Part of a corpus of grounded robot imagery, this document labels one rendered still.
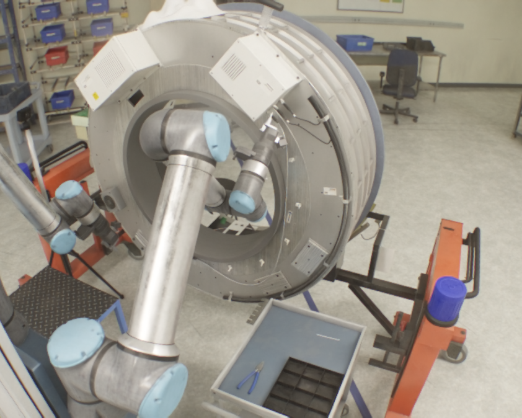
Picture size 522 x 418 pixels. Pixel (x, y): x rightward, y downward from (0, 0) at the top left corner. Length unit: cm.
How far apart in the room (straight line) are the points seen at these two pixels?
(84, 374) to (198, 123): 64
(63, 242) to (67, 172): 134
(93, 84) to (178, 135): 93
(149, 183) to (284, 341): 104
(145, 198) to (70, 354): 128
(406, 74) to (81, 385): 569
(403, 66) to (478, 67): 367
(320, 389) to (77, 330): 95
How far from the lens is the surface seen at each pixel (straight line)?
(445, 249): 191
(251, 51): 143
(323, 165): 158
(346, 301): 294
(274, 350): 176
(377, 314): 225
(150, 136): 104
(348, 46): 673
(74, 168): 275
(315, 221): 171
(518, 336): 313
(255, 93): 145
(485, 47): 953
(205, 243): 213
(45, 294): 232
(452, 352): 268
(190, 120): 99
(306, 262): 183
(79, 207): 154
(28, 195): 132
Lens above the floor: 202
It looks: 32 degrees down
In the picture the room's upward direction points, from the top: straight up
